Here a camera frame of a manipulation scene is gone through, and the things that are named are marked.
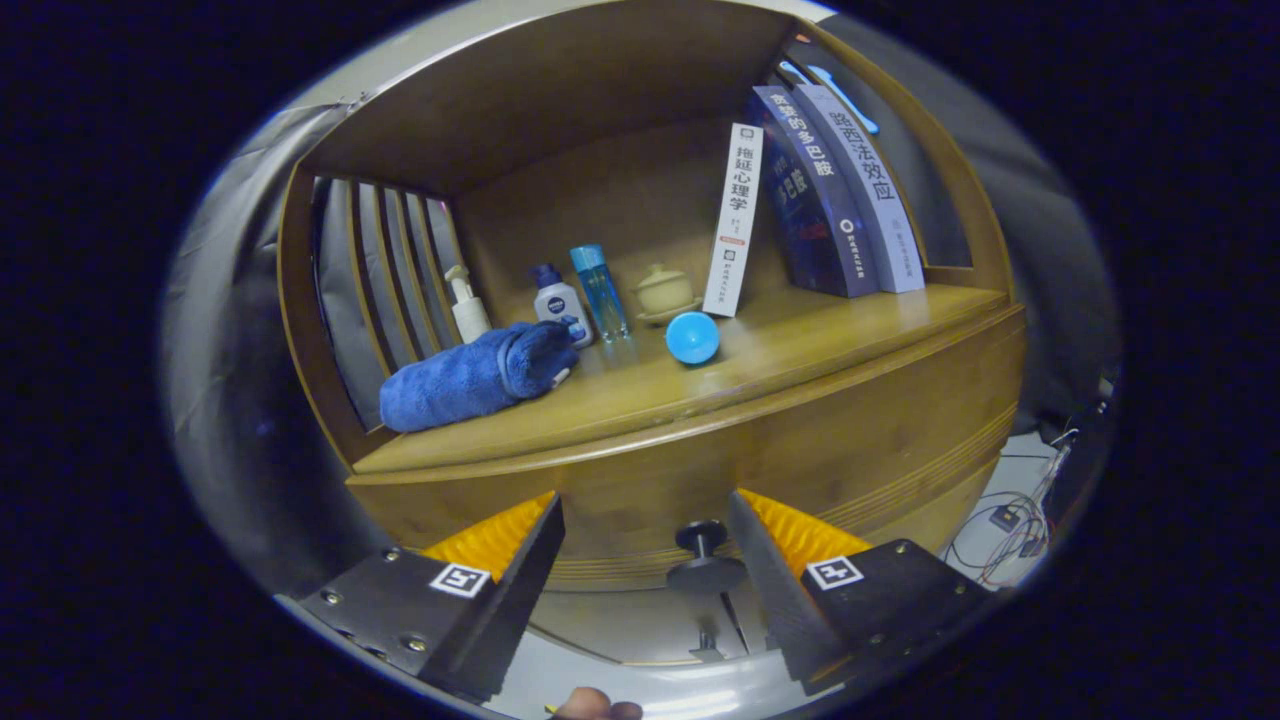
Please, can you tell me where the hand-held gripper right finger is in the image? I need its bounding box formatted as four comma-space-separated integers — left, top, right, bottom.
727, 488, 996, 698

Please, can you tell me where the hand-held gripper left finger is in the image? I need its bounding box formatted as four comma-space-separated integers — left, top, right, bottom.
275, 493, 567, 704

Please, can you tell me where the blue cosmetic tube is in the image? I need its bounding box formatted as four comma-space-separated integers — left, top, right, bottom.
665, 311, 721, 366

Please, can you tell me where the wooden countertop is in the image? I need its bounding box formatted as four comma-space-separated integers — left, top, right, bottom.
352, 283, 1011, 476

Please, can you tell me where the wooden cabinet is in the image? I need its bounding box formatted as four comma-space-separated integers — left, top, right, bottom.
277, 0, 1031, 666

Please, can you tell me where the blue rolled towel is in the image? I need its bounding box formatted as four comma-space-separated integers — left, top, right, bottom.
378, 320, 581, 434

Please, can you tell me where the white pump bottle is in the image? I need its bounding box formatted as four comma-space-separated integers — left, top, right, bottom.
445, 264, 493, 344

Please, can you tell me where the black backdrop cloth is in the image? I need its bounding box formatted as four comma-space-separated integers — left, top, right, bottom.
160, 10, 1121, 601

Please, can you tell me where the white bottle with blue cap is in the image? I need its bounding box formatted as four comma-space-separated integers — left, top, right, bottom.
530, 263, 594, 349

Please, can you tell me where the clear blue bottle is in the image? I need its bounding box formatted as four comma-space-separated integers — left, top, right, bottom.
570, 244, 631, 343

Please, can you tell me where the beige lidded teacup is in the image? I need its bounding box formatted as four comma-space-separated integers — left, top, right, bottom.
634, 263, 703, 326

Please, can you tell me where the dark blue book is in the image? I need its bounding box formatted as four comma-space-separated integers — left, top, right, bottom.
748, 85, 881, 299

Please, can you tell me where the white book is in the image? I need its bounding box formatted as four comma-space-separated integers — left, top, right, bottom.
702, 122, 764, 318

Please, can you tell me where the pale grey book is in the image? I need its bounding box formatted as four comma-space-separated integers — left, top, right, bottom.
795, 83, 927, 295

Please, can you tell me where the tangle of thin cables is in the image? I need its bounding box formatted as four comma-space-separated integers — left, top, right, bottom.
945, 425, 1076, 589

